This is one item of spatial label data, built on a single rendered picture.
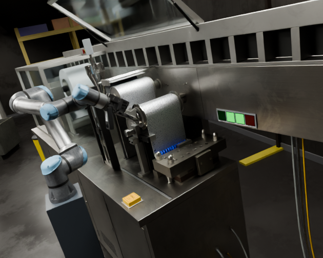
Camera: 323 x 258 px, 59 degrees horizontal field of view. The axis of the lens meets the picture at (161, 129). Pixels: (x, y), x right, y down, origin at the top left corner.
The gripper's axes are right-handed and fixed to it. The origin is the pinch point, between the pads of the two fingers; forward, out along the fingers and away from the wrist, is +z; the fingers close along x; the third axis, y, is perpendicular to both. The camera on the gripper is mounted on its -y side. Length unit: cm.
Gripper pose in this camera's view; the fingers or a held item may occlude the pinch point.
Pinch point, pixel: (135, 120)
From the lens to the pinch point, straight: 152.0
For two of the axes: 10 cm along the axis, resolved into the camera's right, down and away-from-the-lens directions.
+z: 7.5, 3.2, 5.9
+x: -5.7, -1.6, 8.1
